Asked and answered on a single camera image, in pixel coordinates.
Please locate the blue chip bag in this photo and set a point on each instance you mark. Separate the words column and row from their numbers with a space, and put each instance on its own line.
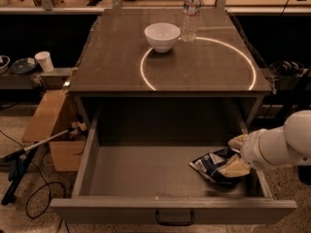
column 208, row 166

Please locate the cardboard box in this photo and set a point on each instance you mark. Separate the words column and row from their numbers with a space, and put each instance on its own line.
column 55, row 113

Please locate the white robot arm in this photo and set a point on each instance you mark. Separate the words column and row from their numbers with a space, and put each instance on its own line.
column 289, row 144

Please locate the open grey top drawer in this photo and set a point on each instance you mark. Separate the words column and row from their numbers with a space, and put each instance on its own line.
column 137, row 160

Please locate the dark bowl on shelf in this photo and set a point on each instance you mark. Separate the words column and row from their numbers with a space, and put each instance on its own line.
column 24, row 66

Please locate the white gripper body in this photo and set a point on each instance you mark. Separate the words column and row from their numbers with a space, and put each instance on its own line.
column 254, row 149

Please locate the grey drawer cabinet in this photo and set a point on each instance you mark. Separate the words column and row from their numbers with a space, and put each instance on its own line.
column 118, row 59

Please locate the grey bowl at edge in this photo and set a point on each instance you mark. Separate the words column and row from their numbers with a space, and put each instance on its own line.
column 4, row 63

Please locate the black tripod stand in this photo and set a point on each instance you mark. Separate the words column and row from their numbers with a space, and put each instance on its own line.
column 19, row 162

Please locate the white paper cup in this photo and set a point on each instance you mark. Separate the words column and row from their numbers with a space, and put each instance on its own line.
column 45, row 61

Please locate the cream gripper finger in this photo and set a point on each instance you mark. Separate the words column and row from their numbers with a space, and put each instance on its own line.
column 235, row 167
column 237, row 142

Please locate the white ceramic bowl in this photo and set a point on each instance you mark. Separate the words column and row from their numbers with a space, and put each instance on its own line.
column 162, row 36

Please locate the clear plastic water bottle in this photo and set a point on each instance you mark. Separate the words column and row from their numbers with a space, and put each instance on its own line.
column 191, row 16

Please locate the low grey side shelf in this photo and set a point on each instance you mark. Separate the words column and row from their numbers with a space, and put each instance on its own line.
column 50, row 80

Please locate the black drawer handle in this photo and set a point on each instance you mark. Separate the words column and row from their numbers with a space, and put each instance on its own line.
column 174, row 217

